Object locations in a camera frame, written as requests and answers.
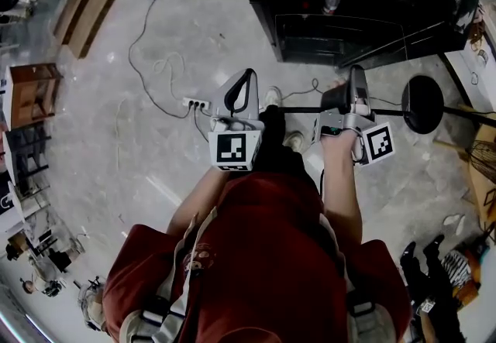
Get long black floor cable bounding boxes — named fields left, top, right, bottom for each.
left=128, top=0, right=212, bottom=141

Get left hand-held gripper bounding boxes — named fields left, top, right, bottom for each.
left=208, top=68, right=265, bottom=173

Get black metal rack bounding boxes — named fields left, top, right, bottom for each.
left=3, top=126, right=52, bottom=196

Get white power strip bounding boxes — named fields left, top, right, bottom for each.
left=181, top=96, right=212, bottom=111

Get person's white shoe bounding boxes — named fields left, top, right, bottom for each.
left=284, top=131, right=306, bottom=149
left=263, top=85, right=282, bottom=110

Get brown wooden boards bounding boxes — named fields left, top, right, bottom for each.
left=53, top=0, right=126, bottom=60

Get white floor cable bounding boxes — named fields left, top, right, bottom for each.
left=114, top=51, right=186, bottom=172

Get person's left white shoe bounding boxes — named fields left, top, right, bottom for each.
left=263, top=85, right=282, bottom=110

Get person's right white shoe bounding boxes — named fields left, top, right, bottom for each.
left=284, top=131, right=306, bottom=149

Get person's red shirt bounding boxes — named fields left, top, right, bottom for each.
left=102, top=170, right=412, bottom=343

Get person's left forearm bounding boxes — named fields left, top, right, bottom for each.
left=166, top=169, right=229, bottom=236

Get beige harness straps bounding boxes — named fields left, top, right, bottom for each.
left=119, top=208, right=388, bottom=343

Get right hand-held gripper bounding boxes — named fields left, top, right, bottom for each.
left=312, top=64, right=396, bottom=166

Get person's black trousers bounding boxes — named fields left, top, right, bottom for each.
left=253, top=105, right=322, bottom=199

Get person's right forearm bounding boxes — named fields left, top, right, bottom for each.
left=320, top=132, right=363, bottom=245

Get white low cabinet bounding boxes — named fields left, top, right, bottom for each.
left=441, top=4, right=496, bottom=110

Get black fan cable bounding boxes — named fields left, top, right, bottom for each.
left=278, top=77, right=404, bottom=107

